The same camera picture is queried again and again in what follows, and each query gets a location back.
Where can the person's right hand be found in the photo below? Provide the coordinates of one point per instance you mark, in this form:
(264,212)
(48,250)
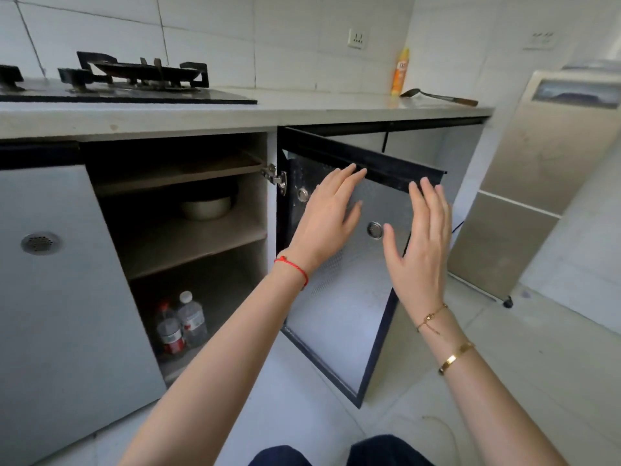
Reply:
(424,266)

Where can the person's left hand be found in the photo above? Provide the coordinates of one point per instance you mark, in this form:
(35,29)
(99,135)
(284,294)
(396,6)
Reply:
(322,223)

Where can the person's right little finger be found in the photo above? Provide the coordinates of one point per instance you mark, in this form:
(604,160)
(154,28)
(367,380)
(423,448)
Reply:
(449,225)

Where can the person's left middle finger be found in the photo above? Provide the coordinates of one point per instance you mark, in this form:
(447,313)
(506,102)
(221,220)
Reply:
(339,181)

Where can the person's right middle finger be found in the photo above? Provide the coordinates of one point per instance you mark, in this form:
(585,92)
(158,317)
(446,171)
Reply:
(428,203)

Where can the person's left thumb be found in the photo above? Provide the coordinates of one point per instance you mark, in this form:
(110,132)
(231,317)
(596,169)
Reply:
(351,219)

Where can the person's right thumb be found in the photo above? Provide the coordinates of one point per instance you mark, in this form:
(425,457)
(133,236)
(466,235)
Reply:
(393,249)

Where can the person's right forearm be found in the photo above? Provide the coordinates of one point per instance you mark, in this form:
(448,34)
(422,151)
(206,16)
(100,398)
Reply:
(485,407)

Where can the person's left forearm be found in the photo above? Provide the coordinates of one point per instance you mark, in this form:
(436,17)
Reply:
(218,373)

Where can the round metal door vent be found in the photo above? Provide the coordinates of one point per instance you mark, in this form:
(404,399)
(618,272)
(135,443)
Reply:
(375,229)
(303,194)

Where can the metal door hinge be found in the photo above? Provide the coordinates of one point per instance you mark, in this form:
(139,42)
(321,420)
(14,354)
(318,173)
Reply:
(275,178)

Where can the kitchen base cabinet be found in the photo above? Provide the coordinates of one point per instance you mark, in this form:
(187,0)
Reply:
(271,223)

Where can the black framed perforated cabinet door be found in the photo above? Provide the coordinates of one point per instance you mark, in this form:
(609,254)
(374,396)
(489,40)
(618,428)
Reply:
(339,310)

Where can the beige refrigerator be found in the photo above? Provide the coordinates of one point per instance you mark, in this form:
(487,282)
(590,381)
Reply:
(529,189)

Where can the gold bangle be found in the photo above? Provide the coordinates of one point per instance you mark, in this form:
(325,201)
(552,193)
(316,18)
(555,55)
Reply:
(455,358)

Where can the orange spray can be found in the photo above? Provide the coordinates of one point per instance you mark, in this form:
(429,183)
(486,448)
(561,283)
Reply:
(400,72)

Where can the wooden cabinet shelf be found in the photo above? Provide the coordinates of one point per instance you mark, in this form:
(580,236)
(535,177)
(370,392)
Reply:
(170,172)
(194,242)

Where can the clear plastic bottle white cap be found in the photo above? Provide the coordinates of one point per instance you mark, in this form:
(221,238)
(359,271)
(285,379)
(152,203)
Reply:
(192,320)

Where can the dark blue trousers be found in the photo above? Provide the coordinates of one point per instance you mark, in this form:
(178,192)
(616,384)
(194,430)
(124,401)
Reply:
(388,453)

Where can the black glass gas hob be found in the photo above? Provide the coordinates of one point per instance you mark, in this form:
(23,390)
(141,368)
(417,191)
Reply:
(145,96)

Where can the red label plastic bottle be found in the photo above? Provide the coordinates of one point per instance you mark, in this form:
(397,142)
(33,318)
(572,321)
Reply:
(170,332)

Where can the black iron pan support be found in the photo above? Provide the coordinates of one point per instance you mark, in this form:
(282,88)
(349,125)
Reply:
(9,76)
(140,72)

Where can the grey cabinet door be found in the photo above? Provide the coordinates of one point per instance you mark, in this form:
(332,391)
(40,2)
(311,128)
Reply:
(72,334)

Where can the round grey vent grille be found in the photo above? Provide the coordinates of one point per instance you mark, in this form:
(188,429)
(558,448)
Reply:
(41,243)

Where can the white wall socket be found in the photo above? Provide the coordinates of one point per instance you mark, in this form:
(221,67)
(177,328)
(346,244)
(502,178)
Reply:
(357,38)

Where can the white wall switch plate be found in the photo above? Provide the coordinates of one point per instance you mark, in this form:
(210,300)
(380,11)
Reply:
(538,40)

